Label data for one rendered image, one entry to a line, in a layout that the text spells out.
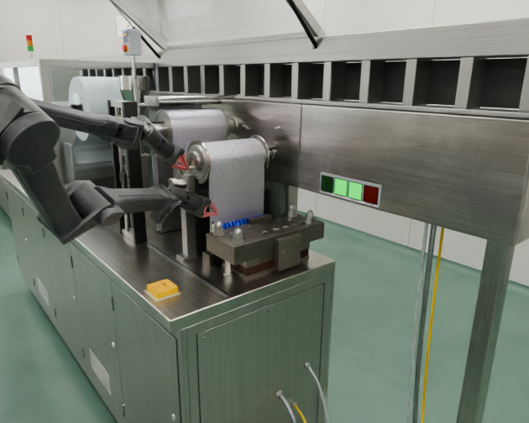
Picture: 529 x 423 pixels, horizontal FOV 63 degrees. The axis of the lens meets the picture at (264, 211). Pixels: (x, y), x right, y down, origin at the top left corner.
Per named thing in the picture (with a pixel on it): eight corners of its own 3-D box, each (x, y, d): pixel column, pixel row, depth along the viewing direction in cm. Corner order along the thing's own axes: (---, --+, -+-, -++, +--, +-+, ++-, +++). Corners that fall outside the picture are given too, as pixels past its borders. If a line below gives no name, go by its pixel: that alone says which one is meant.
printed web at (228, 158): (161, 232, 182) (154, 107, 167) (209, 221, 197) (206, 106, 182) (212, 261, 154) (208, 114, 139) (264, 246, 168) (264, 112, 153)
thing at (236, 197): (210, 232, 151) (208, 180, 145) (262, 219, 165) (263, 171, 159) (211, 232, 150) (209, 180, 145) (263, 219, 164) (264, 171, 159)
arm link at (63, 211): (68, 258, 91) (34, 226, 92) (118, 216, 97) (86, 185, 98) (-3, 145, 51) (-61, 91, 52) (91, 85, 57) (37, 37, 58)
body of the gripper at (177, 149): (174, 167, 137) (158, 154, 131) (156, 159, 143) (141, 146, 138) (185, 150, 138) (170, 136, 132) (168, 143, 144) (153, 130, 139)
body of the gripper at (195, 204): (203, 218, 141) (185, 211, 136) (187, 211, 148) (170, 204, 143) (211, 200, 141) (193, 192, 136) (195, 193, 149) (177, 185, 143)
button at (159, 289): (146, 291, 132) (146, 284, 132) (167, 284, 137) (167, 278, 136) (157, 300, 127) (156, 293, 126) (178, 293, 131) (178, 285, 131)
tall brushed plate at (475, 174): (82, 129, 332) (78, 89, 323) (117, 127, 349) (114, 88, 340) (509, 249, 103) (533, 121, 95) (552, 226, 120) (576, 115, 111)
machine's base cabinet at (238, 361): (21, 286, 330) (2, 174, 305) (106, 265, 369) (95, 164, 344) (190, 559, 144) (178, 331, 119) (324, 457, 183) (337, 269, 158)
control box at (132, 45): (120, 54, 180) (117, 28, 177) (135, 55, 184) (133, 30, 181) (127, 54, 175) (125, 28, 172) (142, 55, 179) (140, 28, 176)
